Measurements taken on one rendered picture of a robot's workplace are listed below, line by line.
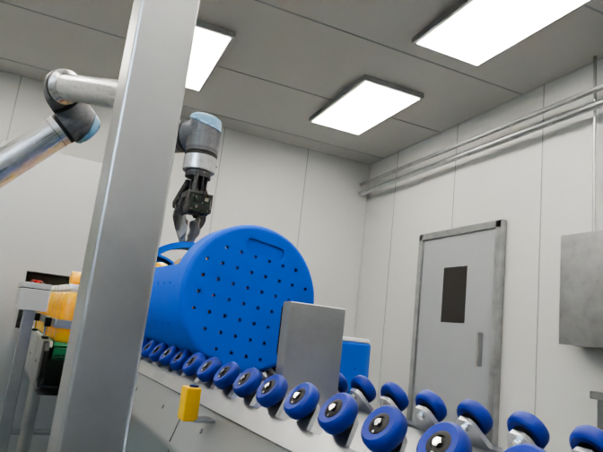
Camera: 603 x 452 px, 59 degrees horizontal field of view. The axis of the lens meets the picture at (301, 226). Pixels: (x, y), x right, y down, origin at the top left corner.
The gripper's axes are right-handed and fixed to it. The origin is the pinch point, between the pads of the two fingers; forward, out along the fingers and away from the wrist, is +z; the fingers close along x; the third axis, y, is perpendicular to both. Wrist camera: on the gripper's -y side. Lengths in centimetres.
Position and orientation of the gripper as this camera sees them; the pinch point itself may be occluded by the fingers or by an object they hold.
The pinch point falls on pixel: (185, 245)
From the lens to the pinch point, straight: 149.7
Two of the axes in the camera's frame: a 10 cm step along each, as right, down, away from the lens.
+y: 5.0, -1.1, -8.6
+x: 8.6, 1.9, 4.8
